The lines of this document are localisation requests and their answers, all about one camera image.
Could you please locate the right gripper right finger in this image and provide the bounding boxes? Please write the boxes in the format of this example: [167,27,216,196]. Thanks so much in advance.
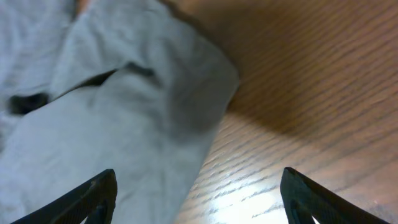
[280,167,388,224]

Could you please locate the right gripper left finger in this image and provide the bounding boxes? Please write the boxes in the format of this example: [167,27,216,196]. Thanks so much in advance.
[12,169,118,224]

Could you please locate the grey shorts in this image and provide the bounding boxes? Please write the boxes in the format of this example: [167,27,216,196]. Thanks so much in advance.
[1,1,239,223]

